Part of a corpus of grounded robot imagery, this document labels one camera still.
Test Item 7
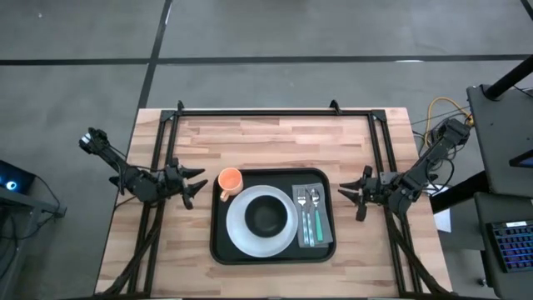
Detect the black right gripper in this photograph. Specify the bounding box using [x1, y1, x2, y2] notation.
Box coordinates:
[336, 165, 395, 223]

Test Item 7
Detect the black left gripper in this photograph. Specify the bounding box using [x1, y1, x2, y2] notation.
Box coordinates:
[162, 157, 209, 211]

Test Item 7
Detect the grey cloth napkin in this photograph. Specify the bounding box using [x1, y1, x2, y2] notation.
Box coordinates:
[291, 182, 335, 249]

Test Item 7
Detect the peach ceramic mug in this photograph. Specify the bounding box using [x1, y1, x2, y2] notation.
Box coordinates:
[217, 167, 245, 203]

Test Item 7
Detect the spoon with green handle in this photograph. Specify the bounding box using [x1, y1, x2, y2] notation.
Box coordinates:
[310, 187, 326, 243]

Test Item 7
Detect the fork with teal patterned handle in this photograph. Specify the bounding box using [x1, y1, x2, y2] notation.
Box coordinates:
[296, 187, 316, 248]

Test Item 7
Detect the black bowl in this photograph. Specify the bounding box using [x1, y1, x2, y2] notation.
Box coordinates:
[244, 194, 290, 239]

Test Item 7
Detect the white round plate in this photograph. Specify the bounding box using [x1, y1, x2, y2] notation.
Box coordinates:
[226, 184, 300, 258]

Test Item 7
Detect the black plastic serving tray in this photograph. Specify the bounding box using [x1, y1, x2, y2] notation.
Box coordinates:
[209, 167, 337, 267]

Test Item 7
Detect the white paper sheet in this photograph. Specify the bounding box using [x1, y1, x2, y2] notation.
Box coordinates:
[426, 182, 452, 234]

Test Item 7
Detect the black desk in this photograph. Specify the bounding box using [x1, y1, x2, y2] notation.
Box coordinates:
[466, 84, 533, 198]

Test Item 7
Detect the grey metal stand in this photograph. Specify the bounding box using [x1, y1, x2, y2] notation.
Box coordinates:
[0, 186, 68, 219]

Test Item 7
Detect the dark grey keyboard desk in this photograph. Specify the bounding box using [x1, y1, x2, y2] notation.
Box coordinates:
[473, 191, 533, 300]

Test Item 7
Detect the backlit computer keyboard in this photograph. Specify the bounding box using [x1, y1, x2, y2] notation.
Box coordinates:
[486, 220, 533, 274]

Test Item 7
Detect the dark tablet screen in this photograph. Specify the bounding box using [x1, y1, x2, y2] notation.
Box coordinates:
[509, 149, 533, 169]

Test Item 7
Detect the computer case with blue light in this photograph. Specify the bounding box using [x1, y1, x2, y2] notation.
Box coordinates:
[0, 159, 37, 195]

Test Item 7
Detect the black round pole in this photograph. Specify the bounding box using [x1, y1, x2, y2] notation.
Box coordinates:
[484, 55, 533, 102]

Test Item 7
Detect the black cable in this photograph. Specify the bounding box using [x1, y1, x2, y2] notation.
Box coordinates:
[410, 106, 474, 168]

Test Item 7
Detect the black aluminium table frame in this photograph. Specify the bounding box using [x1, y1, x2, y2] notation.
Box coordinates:
[93, 99, 451, 299]

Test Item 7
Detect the yellow cable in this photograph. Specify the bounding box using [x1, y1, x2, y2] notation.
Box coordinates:
[423, 96, 475, 145]

